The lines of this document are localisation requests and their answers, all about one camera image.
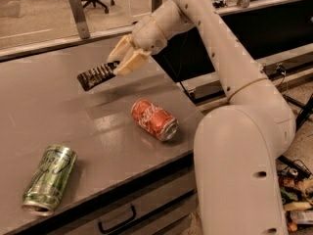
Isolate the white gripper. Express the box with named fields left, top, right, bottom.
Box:
left=107, top=16, right=167, bottom=75

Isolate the black rxbar chocolate bar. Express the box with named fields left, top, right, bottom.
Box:
left=77, top=62, right=119, bottom=91

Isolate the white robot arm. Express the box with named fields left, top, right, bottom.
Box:
left=109, top=0, right=295, bottom=235

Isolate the red coke can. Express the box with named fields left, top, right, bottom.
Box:
left=131, top=99, right=178, bottom=142

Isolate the green soda can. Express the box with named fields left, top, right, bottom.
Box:
left=22, top=145, right=77, bottom=216

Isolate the black stand base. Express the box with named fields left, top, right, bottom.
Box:
left=278, top=94, right=313, bottom=179

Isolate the black cable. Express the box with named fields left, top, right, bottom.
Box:
left=162, top=32, right=194, bottom=98

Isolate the metal glass post left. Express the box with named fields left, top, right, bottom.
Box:
left=68, top=0, right=90, bottom=39

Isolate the grey drawer with black handle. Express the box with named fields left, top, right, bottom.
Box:
left=48, top=165, right=197, bottom=235

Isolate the wire basket of snacks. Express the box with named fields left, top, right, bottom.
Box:
left=278, top=160, right=313, bottom=233

